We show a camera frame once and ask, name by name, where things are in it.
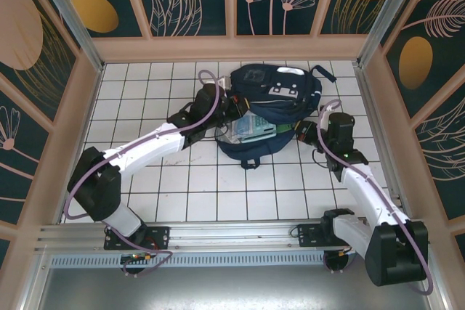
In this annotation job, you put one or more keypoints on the wall panel with white leaves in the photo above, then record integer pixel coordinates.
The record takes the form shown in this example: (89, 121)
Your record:
(214, 5)

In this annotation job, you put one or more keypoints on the light blue calculator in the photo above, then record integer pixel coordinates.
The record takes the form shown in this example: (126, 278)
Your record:
(259, 130)

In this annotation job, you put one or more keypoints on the navy blue backpack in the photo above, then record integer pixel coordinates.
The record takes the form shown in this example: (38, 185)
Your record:
(283, 103)

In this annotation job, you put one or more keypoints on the wall panel with pink fronds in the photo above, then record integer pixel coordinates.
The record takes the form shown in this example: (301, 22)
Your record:
(443, 165)

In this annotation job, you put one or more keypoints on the small circuit board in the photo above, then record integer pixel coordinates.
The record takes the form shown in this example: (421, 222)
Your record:
(136, 257)

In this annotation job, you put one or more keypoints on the aluminium side rail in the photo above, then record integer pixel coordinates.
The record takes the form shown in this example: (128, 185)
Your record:
(378, 125)

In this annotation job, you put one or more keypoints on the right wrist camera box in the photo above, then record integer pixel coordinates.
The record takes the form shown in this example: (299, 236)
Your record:
(326, 109)

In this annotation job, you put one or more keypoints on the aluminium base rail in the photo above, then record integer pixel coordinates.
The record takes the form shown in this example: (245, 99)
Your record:
(232, 233)

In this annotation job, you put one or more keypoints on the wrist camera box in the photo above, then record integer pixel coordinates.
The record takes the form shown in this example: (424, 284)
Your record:
(224, 82)
(326, 109)

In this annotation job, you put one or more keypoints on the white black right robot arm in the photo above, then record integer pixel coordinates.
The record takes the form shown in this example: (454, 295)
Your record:
(363, 194)

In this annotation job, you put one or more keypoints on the aluminium corner post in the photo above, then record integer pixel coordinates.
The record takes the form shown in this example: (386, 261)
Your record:
(72, 27)
(385, 8)

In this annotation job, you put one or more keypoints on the wall panel with large pink circle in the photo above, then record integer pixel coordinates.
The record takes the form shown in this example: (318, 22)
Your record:
(22, 34)

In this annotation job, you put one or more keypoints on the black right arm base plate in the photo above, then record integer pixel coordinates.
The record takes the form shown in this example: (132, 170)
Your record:
(309, 235)

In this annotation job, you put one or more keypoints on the wall panel with single flower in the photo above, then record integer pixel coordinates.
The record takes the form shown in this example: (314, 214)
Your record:
(18, 165)

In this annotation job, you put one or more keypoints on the wall panel with orange oval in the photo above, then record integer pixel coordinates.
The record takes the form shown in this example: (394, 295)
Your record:
(436, 5)

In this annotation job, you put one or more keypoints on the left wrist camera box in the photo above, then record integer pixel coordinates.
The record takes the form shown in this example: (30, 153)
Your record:
(224, 82)

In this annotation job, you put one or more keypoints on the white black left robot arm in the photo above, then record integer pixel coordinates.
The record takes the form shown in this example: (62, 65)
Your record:
(152, 146)

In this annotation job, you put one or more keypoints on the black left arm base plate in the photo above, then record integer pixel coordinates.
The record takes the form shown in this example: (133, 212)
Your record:
(160, 237)

